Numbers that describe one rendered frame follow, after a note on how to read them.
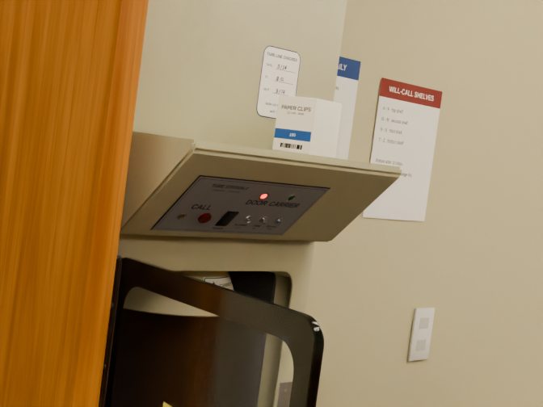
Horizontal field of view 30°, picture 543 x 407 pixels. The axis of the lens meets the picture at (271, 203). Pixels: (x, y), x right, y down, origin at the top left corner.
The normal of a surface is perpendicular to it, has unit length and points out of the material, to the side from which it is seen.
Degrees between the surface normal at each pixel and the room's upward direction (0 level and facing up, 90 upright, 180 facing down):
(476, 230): 90
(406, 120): 90
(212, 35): 90
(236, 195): 135
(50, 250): 90
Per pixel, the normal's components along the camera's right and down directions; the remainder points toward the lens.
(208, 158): 0.41, 0.80
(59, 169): -0.69, -0.05
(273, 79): 0.72, 0.13
